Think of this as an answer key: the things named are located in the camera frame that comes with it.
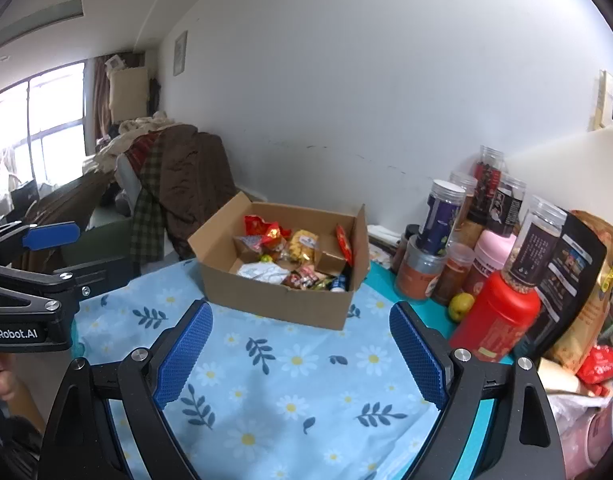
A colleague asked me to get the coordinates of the white snack bag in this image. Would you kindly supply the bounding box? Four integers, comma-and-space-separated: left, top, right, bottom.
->
237, 261, 290, 285

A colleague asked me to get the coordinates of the red canister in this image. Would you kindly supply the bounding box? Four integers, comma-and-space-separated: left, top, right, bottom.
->
449, 271, 541, 362

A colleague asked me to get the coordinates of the red packet on clutter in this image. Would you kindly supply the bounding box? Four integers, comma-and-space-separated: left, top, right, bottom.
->
577, 346, 613, 385

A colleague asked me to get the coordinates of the brown jacket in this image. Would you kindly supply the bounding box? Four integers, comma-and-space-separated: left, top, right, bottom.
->
158, 125, 238, 259

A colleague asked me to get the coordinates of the green yellow fruit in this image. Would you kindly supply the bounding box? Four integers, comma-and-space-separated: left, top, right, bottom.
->
448, 292, 475, 323

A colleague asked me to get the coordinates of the gold rectangular box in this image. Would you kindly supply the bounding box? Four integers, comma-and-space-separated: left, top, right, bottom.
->
315, 235, 347, 276

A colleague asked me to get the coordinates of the small red snack packet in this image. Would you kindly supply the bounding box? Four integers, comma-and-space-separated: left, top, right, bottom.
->
335, 224, 354, 266

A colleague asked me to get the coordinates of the white foam board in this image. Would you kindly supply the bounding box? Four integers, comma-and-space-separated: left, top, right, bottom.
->
507, 126, 613, 224

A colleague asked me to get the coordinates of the tall red-filled jar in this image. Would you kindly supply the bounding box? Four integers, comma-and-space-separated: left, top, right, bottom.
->
468, 145, 504, 226

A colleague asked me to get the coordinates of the white wall intercom panel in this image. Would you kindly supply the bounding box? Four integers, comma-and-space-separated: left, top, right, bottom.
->
592, 70, 613, 130

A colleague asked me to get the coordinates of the dark label clear jar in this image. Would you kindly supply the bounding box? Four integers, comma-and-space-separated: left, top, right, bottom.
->
487, 174, 527, 237

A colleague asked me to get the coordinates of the red gold snack bag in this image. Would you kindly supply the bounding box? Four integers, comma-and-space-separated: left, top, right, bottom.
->
244, 214, 291, 252

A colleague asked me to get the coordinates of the pink floral snack packet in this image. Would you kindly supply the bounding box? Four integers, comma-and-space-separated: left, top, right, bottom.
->
282, 263, 322, 290

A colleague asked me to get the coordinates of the orange brown snack bag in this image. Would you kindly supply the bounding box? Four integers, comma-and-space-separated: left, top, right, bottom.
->
549, 209, 613, 374

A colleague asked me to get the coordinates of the blue label clear jar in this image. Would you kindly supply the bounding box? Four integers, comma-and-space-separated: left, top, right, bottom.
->
416, 179, 466, 256

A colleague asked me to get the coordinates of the white purple snack packet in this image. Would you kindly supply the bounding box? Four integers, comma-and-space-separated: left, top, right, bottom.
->
234, 235, 263, 259

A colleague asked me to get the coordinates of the grey lid orange tub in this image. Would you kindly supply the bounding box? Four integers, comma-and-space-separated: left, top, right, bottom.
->
395, 236, 447, 300

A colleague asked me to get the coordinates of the black stand-up pouch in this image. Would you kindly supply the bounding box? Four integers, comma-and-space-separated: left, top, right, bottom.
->
513, 211, 607, 361

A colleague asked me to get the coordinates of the pink canister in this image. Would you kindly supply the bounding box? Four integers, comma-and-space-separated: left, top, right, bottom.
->
462, 230, 516, 297

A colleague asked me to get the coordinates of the blue tube in box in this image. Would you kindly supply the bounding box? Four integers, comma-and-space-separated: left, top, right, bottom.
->
329, 269, 350, 292

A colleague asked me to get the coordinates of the blue floral tablecloth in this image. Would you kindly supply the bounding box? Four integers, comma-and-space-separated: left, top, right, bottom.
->
71, 258, 515, 480

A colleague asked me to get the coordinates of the pink white cup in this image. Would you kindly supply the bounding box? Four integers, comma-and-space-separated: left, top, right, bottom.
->
587, 398, 613, 465

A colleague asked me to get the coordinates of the person's left hand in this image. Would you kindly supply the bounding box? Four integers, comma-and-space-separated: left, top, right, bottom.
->
0, 353, 17, 401

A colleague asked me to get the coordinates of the yellow round crackers pack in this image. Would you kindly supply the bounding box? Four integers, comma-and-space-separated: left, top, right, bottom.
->
288, 230, 319, 264

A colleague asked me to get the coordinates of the clear jar on canister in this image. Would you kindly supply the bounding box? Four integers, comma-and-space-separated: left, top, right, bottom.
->
501, 195, 567, 294

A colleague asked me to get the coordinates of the green plaid cloth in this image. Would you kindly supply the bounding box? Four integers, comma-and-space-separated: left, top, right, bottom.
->
130, 131, 164, 264

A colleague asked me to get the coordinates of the brown cardboard box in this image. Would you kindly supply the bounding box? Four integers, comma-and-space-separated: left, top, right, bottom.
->
188, 193, 369, 330

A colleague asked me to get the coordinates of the small wall picture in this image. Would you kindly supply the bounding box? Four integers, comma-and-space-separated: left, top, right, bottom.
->
173, 30, 188, 77

